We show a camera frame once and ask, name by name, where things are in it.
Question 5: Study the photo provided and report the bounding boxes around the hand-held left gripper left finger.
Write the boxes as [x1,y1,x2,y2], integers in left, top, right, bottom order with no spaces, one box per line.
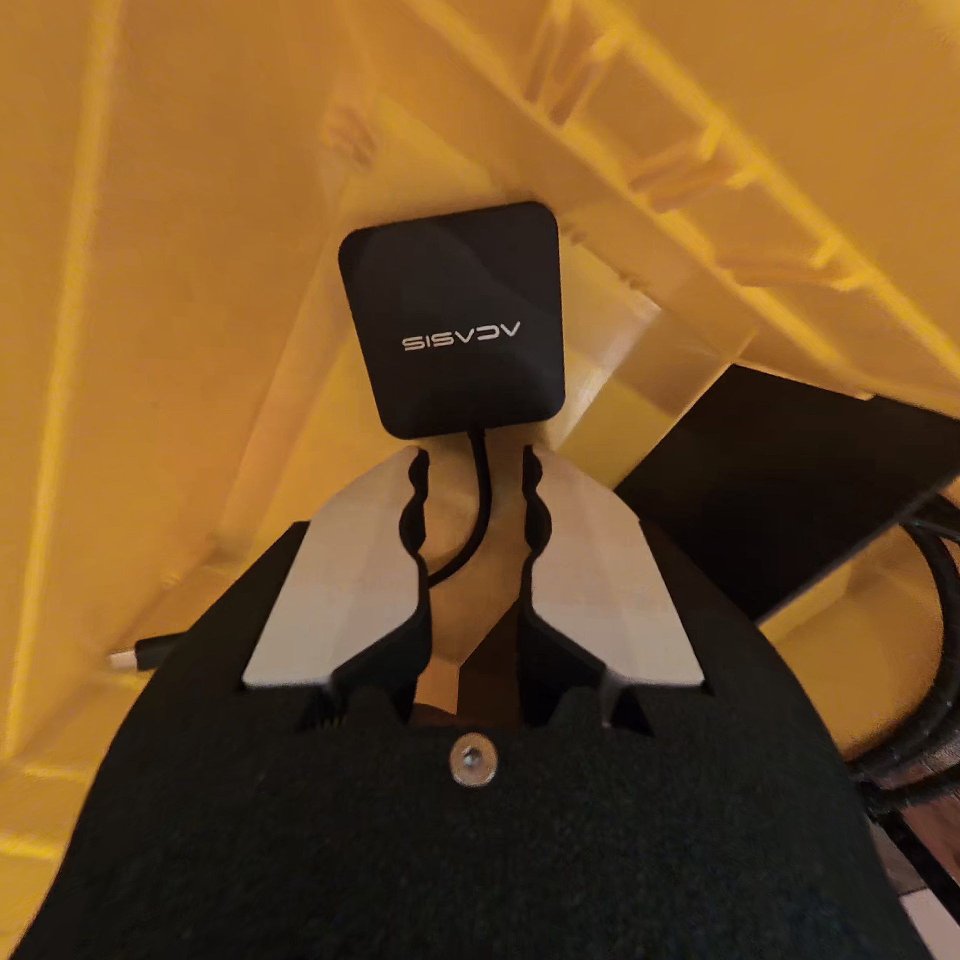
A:
[241,446,435,732]

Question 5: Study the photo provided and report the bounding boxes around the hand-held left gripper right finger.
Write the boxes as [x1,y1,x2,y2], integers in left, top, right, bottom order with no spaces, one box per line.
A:
[517,444,708,730]

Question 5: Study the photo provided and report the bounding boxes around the black square hub box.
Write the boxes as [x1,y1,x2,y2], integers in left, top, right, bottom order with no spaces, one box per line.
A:
[107,201,567,674]

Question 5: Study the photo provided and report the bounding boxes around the black braided cable green plugs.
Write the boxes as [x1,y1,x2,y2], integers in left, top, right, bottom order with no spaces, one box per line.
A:
[847,495,960,822]

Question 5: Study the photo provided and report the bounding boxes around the yellow storage bin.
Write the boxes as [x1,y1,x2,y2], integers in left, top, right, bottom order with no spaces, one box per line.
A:
[0,0,960,931]

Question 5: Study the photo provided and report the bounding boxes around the black bin divider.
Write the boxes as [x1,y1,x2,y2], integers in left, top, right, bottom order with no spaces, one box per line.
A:
[615,363,960,624]

